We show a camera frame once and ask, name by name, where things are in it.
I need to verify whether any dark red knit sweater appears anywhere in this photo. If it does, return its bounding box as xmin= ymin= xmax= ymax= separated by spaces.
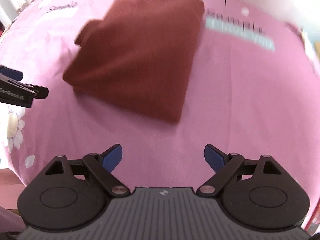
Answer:
xmin=63 ymin=0 xmax=204 ymax=123

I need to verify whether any pink floral bed sheet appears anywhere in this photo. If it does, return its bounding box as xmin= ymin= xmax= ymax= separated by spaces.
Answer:
xmin=1 ymin=0 xmax=319 ymax=209

